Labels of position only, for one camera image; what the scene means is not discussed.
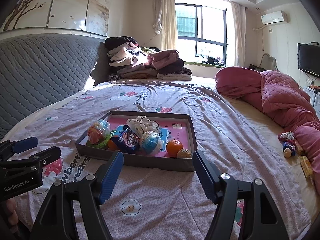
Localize red toy egg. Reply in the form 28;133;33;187
87;119;111;145

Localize person's left hand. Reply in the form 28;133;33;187
4;198;20;230

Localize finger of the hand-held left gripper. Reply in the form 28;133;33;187
0;146;62;178
0;136;39;162

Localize white plastic bag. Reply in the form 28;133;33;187
126;115;162;135

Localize pink pillow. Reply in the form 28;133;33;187
215;66;265;99

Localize white air conditioner pipe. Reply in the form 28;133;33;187
252;25;267;54

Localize yellow packet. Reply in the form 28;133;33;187
299;156;314;178

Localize blue cookie packet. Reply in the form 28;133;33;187
110;125;140;154

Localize grey quilted headboard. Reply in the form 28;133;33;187
0;34;105;140

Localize pink quilt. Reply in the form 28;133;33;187
260;70;320;167

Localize window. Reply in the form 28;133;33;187
175;2;229;64

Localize white metal chair back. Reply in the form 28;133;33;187
261;53;278;71

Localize white air conditioner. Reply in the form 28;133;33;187
261;10;288;25

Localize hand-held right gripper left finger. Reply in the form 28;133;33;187
29;150;125;240

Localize grey cardboard box lid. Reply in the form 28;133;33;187
74;110;198;172

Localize white drawer cabinet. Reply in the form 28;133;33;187
302;84;320;105

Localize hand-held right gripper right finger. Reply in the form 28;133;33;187
192;149;288;240

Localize strawberry printed bed sheet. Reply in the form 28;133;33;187
0;79;312;240

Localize pile of folded clothes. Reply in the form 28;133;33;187
104;36;192;82

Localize dark clothes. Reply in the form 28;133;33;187
206;56;227;67

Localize green spiky ring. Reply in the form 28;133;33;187
86;136;113;150

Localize orange with stem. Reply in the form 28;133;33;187
166;137;183;157

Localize green sill cushion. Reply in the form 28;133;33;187
184;61;227;68

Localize walnut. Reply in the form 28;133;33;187
176;148;193;158

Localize black television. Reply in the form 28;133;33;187
297;42;320;78

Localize small doll toy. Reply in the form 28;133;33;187
278;131;304;158

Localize cream curtain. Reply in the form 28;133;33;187
229;1;247;67
153;0;178;52

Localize blue and white toy egg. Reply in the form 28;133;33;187
139;130;165;154

